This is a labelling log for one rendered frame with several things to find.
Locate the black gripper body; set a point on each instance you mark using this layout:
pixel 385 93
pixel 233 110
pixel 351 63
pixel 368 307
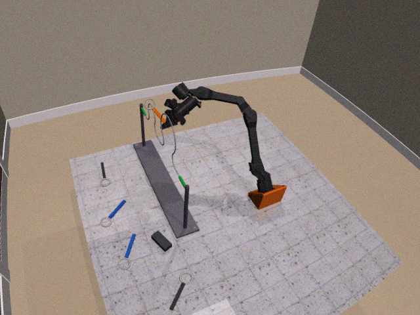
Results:
pixel 179 115

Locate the white loop with blue handle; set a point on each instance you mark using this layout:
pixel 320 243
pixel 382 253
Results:
pixel 128 252
pixel 114 212

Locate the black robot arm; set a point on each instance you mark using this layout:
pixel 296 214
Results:
pixel 264 183

